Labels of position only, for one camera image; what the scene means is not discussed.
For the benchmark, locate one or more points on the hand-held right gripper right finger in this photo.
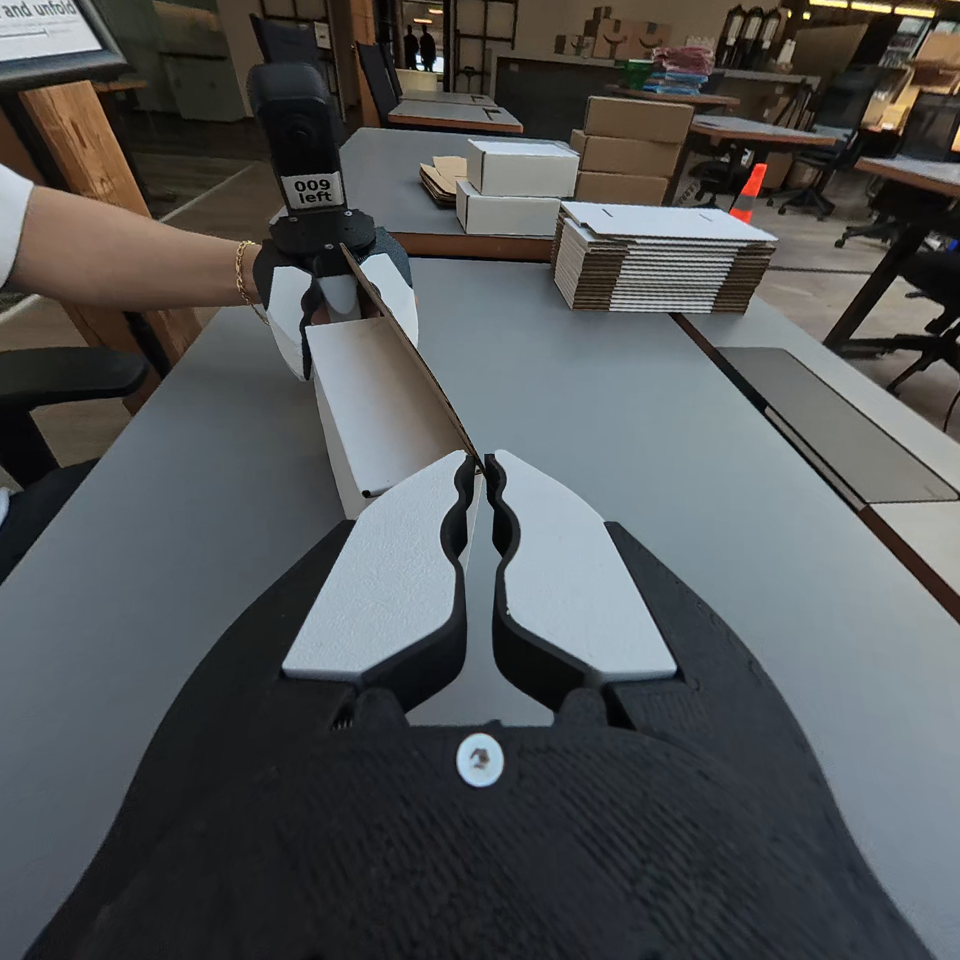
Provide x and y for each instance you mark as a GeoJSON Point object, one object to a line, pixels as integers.
{"type": "Point", "coordinates": [585, 592]}

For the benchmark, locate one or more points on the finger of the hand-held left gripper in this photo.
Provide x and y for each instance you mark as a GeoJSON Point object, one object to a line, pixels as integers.
{"type": "Point", "coordinates": [285, 307]}
{"type": "Point", "coordinates": [397, 292]}

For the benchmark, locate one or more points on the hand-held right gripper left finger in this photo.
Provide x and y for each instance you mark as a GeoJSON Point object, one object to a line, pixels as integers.
{"type": "Point", "coordinates": [375, 592]}

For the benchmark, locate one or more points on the white cardboard box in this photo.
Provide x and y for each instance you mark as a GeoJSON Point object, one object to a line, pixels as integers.
{"type": "Point", "coordinates": [525, 169]}
{"type": "Point", "coordinates": [502, 214]}
{"type": "Point", "coordinates": [375, 405]}

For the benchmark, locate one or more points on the person's left forearm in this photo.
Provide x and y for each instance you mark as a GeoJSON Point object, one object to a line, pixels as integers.
{"type": "Point", "coordinates": [135, 255]}

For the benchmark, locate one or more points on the folded white cardboard box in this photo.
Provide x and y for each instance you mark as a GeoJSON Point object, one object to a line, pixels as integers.
{"type": "Point", "coordinates": [502, 214]}
{"type": "Point", "coordinates": [525, 169]}

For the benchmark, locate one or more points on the brown cardboard box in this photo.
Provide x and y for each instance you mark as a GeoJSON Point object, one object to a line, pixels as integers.
{"type": "Point", "coordinates": [637, 118]}
{"type": "Point", "coordinates": [630, 156]}
{"type": "Point", "coordinates": [619, 189]}

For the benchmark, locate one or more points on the grey wooden-edged table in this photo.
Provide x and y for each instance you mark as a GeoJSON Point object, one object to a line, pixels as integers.
{"type": "Point", "coordinates": [450, 112]}
{"type": "Point", "coordinates": [390, 187]}

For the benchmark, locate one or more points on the flat brown cardboard pile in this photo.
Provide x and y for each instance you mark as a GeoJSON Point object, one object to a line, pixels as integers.
{"type": "Point", "coordinates": [442, 180]}

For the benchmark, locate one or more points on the black office chair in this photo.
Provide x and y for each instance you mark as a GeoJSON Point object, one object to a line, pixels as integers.
{"type": "Point", "coordinates": [937, 285]}
{"type": "Point", "coordinates": [67, 375]}
{"type": "Point", "coordinates": [847, 112]}

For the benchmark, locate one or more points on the black framed sign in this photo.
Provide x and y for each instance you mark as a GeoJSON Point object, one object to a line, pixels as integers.
{"type": "Point", "coordinates": [45, 30]}

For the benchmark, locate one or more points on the stack of flat white cardboard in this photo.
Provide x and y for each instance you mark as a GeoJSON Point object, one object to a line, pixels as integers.
{"type": "Point", "coordinates": [667, 262]}

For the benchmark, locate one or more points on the dark grey desk panel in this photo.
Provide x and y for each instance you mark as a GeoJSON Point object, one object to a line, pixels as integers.
{"type": "Point", "coordinates": [840, 427]}

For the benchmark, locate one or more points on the green container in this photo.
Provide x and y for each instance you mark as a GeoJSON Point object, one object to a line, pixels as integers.
{"type": "Point", "coordinates": [636, 75]}

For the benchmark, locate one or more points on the stack of coloured cloths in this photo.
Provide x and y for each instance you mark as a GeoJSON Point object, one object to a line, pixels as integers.
{"type": "Point", "coordinates": [682, 71]}

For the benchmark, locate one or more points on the orange traffic cone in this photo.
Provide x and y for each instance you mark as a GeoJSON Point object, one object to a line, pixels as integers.
{"type": "Point", "coordinates": [750, 199]}

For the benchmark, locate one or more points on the round wooden-edged table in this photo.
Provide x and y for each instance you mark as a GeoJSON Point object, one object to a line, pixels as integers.
{"type": "Point", "coordinates": [757, 129]}

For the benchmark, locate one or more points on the dark desk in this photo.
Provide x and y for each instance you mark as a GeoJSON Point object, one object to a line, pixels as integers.
{"type": "Point", "coordinates": [922, 176]}

